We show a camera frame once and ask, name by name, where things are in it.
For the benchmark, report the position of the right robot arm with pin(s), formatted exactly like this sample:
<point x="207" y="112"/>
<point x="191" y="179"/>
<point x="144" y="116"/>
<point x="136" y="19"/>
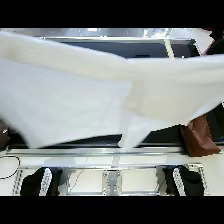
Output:
<point x="191" y="183"/>

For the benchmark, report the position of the white T-shirt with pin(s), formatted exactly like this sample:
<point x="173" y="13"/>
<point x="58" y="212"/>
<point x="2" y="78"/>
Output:
<point x="66" y="100"/>

